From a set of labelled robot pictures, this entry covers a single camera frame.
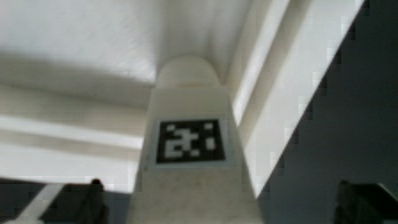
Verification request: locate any white leg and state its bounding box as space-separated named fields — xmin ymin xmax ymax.
xmin=126 ymin=56 xmax=263 ymax=224

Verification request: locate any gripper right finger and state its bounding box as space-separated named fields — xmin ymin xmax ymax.
xmin=332 ymin=181 xmax=398 ymax=224

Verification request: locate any white square table top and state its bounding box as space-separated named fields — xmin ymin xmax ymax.
xmin=0 ymin=0 xmax=304 ymax=194

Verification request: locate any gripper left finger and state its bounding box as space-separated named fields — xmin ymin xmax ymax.
xmin=0 ymin=179 xmax=108 ymax=224

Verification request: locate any white right fence rail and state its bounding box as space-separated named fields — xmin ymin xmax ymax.
xmin=227 ymin=0 xmax=364 ymax=190

